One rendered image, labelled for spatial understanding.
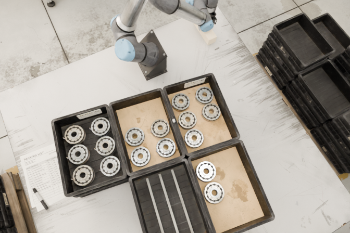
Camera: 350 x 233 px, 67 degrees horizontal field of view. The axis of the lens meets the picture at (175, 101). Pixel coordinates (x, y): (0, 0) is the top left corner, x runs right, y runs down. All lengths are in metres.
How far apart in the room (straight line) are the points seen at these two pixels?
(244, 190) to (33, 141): 1.22
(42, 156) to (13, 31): 1.72
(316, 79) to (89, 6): 2.27
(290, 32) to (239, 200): 1.45
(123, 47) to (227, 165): 0.84
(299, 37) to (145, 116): 1.45
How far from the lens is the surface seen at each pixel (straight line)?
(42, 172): 1.71
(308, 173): 1.76
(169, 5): 1.22
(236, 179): 1.47
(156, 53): 1.59
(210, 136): 1.48
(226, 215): 1.46
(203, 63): 1.80
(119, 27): 1.52
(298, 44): 2.35
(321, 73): 2.45
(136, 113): 1.51
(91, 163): 1.49
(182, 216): 1.43
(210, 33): 1.83
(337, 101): 2.40
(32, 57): 2.90
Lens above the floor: 2.25
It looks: 69 degrees down
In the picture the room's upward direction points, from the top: 5 degrees clockwise
